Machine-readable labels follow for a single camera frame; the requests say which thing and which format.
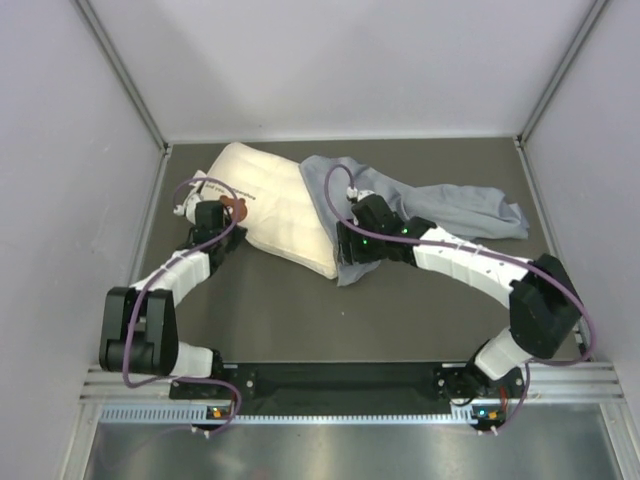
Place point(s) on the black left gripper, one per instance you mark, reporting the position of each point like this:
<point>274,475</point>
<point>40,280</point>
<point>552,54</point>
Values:
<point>238,235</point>

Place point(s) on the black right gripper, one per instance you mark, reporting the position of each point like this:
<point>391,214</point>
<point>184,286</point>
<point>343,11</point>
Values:
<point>348,237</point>

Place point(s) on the cream bear print pillow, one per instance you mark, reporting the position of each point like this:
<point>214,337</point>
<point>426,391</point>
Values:
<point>276,207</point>

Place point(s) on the grey fabric pillowcase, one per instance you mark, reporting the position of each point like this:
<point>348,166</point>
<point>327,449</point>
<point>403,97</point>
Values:
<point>469,212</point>

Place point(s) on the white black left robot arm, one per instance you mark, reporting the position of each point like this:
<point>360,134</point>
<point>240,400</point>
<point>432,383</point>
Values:
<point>139,321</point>

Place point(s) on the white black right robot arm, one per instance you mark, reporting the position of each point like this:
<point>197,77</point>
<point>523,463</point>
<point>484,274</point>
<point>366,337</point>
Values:
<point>541,300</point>

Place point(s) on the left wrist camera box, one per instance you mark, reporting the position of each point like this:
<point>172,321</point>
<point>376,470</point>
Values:
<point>210,214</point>

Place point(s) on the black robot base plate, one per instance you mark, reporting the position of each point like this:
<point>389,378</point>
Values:
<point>430,380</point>

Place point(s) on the slotted grey cable duct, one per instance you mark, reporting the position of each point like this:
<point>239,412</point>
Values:
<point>202,414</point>

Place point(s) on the left rear aluminium post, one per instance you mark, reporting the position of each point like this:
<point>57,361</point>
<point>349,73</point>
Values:
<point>98,31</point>

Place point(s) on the aluminium post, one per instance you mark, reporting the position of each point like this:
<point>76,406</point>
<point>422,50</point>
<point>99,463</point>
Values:
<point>98,31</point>
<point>579,38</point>

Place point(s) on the aluminium front frame rail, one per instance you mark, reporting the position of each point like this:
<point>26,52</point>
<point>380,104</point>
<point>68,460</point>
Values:
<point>590,382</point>

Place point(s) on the right rear aluminium post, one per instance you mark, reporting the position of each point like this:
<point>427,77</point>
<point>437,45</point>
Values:
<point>579,38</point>

